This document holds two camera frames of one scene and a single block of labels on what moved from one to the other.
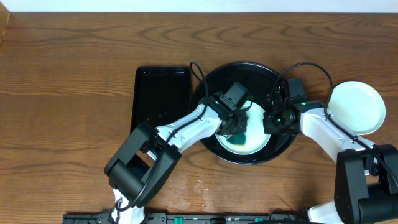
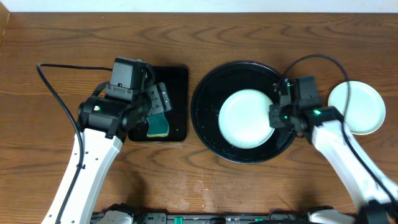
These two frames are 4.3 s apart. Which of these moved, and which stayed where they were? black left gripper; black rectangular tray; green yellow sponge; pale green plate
Moved: black left gripper; green yellow sponge
Stayed: pale green plate; black rectangular tray
